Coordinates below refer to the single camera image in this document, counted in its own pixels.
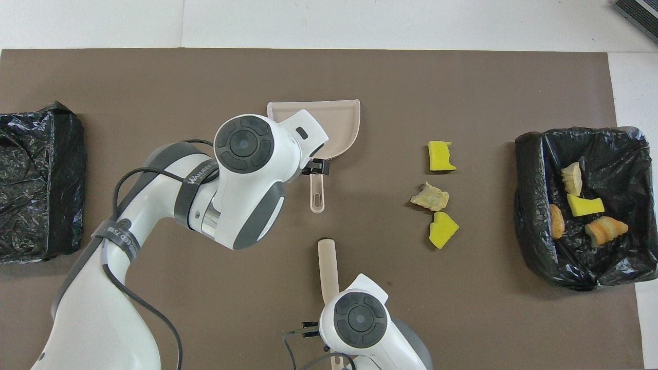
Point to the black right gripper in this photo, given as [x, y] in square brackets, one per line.
[311, 329]

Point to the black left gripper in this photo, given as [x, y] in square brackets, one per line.
[316, 167]

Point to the beige plastic dustpan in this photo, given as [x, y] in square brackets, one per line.
[339, 128]

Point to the beige hand brush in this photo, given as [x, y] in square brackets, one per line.
[327, 267]

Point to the pale food scrap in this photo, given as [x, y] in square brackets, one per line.
[432, 198]

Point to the yellow sponge piece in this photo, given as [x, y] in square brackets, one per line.
[441, 156]
[442, 231]
[583, 205]

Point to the brown fried nugget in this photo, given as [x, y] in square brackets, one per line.
[556, 222]

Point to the pale striped croissant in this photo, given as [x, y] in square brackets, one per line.
[572, 180]

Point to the orange striped croissant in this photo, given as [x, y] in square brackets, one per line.
[604, 230]

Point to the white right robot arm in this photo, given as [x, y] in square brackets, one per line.
[360, 318]

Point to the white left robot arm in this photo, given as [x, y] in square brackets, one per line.
[103, 318]

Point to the left black trash bag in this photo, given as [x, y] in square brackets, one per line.
[41, 180]

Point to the black trash bag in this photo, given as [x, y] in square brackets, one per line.
[41, 180]
[617, 154]

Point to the right black trash bag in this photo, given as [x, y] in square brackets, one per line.
[617, 154]

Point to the brown table mat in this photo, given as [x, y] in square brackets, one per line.
[205, 82]

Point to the dark ribbed grille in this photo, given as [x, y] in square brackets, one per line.
[640, 13]

